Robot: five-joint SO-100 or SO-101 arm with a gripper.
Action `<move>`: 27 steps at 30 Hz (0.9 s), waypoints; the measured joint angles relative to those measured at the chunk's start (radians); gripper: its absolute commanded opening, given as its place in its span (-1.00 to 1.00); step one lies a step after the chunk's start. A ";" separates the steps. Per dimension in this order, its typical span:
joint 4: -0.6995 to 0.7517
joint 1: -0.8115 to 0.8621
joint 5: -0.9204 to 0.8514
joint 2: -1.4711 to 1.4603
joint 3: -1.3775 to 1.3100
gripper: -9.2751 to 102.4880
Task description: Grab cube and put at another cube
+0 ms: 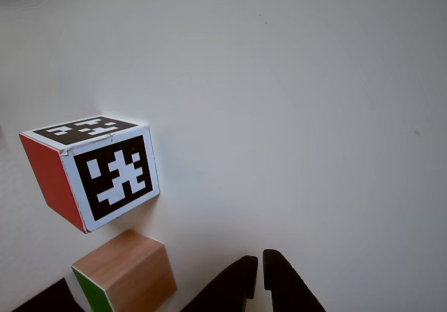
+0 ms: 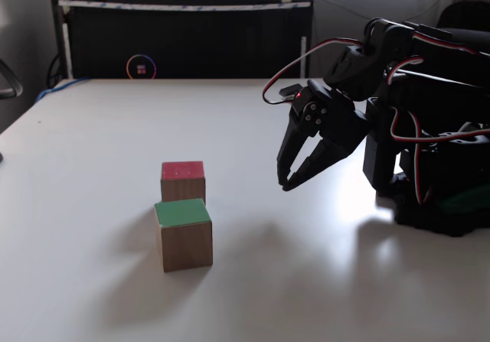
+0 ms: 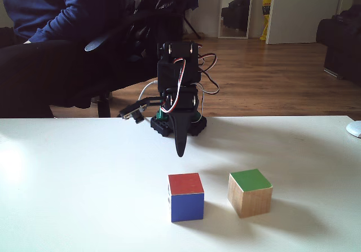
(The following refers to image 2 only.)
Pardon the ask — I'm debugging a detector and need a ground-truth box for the wooden cube with green top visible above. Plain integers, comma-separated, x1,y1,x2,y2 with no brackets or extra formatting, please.
154,198,214,273

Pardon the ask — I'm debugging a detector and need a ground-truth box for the cube with red top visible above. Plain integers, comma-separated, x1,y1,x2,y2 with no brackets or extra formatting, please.
159,161,207,207

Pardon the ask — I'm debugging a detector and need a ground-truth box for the black computer case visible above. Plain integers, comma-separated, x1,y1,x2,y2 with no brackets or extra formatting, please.
51,0,315,80

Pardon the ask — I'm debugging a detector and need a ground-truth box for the green clamp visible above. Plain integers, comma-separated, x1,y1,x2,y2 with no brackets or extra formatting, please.
437,184,490,213

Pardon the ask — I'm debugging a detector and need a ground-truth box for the black office chair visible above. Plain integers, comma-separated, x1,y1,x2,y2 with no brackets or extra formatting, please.
436,0,490,34

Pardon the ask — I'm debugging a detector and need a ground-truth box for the black chair armrest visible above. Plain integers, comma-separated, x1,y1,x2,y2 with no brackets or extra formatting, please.
0,58,24,100

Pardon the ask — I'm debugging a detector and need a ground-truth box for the small black camera module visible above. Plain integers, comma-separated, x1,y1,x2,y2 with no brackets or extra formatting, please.
278,83,304,100

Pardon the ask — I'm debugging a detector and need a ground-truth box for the red white black servo cable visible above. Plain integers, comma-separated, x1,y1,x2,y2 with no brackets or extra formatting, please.
389,103,434,206
262,38,367,105

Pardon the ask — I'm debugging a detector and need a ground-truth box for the blue cable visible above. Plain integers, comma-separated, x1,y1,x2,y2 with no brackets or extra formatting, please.
36,77,91,102

